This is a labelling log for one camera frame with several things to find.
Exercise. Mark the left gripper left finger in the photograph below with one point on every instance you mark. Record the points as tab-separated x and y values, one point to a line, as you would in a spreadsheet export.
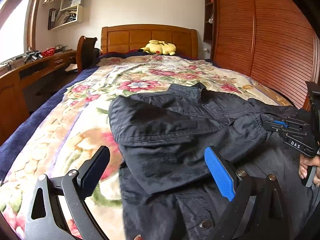
79	184

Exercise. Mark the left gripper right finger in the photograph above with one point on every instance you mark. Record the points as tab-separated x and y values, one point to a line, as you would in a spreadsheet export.
235	186

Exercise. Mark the dark navy jacket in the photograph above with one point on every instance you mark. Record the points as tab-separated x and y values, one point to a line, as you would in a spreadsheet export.
166	187

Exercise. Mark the person's right hand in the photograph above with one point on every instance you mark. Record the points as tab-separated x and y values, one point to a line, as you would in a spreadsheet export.
304	163

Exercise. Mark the floral bed quilt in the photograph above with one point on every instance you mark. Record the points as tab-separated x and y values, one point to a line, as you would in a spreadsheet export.
79	125

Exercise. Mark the wooden desk cabinet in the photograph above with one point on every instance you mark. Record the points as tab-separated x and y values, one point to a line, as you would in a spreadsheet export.
13	105

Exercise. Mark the wooden slatted wardrobe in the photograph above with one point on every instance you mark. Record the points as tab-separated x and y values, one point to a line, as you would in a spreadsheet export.
270	41

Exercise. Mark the wooden chair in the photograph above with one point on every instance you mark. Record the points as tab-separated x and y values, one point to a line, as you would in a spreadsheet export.
85	52

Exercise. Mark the red basket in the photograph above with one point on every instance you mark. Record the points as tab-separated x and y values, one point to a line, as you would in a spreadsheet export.
49	52

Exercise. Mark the black binoculars on desk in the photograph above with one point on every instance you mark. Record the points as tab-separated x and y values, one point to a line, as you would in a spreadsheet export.
32	56

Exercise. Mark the wooden bed headboard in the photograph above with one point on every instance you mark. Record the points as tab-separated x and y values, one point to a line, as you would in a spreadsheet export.
125	38

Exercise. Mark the yellow Pikachu plush toy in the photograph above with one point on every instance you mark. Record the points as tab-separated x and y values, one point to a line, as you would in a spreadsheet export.
159	48

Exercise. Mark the white wall shelf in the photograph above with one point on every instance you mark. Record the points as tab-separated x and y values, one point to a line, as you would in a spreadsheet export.
64	13

